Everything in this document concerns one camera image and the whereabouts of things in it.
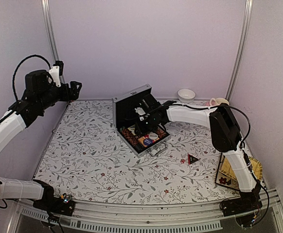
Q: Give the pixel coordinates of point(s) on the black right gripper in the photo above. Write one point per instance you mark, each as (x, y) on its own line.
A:
(141, 130)

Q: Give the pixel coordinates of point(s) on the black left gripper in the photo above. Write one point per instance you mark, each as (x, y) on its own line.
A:
(74, 94)

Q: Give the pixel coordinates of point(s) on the aluminium poker case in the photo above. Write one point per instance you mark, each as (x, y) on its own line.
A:
(126, 107)

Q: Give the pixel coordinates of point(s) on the black red triangle card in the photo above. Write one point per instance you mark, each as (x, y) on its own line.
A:
(192, 159)

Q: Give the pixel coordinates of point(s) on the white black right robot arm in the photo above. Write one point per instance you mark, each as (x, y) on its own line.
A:
(225, 133)

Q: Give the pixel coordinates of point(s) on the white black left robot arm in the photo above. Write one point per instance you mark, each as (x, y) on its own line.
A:
(20, 116)

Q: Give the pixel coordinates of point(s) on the blue playing card deck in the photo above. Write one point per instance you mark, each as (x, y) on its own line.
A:
(132, 129)

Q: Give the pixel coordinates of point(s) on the white dealer button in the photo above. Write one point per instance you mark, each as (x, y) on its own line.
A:
(153, 136)

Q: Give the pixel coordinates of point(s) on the red black chip stack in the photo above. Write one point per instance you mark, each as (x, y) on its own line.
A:
(128, 135)

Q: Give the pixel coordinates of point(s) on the purple small blind button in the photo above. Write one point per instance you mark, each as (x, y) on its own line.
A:
(147, 142)

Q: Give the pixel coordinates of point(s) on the white ceramic bowl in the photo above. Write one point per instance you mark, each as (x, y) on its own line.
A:
(186, 95)

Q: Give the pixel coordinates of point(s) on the cream ribbed mug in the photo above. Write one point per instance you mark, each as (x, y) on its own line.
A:
(218, 101)

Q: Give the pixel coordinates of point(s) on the woven bamboo tray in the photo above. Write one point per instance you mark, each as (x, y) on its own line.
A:
(225, 176)

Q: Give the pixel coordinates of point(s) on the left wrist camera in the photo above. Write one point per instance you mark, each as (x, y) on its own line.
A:
(56, 71)

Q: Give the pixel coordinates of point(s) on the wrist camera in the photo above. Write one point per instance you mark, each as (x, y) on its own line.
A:
(56, 71)
(149, 103)

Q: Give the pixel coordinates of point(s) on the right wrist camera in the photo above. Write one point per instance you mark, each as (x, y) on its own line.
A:
(149, 103)

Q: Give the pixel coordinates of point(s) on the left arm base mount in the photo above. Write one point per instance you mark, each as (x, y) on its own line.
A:
(60, 205)

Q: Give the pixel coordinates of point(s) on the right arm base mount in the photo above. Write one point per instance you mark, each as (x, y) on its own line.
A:
(248, 201)

